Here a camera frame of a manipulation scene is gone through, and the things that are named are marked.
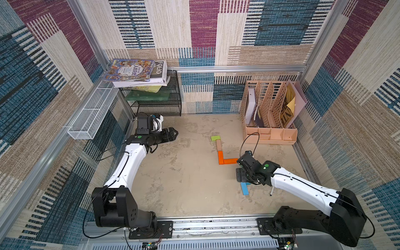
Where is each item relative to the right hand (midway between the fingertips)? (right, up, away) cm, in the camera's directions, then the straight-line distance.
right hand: (245, 172), depth 84 cm
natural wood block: (-12, +13, +19) cm, 26 cm away
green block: (-15, +17, +23) cm, 32 cm away
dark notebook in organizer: (+19, +28, +30) cm, 45 cm away
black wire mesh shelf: (-45, +39, +35) cm, 69 cm away
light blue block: (0, -9, +1) cm, 9 cm away
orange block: (-11, +4, +14) cm, 18 cm away
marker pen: (+13, -11, -1) cm, 17 cm away
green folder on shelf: (-57, +44, +14) cm, 73 cm away
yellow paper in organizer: (+28, +37, +6) cm, 47 cm away
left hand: (-40, +21, 0) cm, 45 cm away
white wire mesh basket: (-75, +25, -13) cm, 80 cm away
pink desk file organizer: (+27, +36, +36) cm, 57 cm away
